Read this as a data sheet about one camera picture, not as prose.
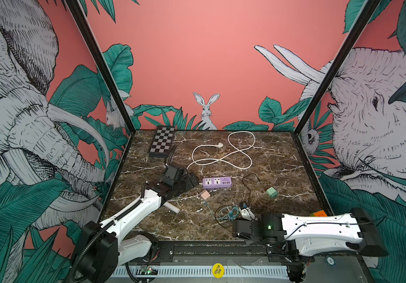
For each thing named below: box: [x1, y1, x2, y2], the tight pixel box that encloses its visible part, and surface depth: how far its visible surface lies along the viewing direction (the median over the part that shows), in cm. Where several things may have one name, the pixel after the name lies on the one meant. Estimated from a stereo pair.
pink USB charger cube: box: [200, 189, 211, 201], surface depth 92 cm
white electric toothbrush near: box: [163, 201, 181, 214], surface depth 87 cm
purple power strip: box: [202, 176, 232, 189], surface depth 95 cm
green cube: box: [266, 186, 280, 199], surface depth 92 cm
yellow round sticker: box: [211, 262, 225, 279], surface depth 71 cm
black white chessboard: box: [148, 126, 176, 159], surface depth 113 cm
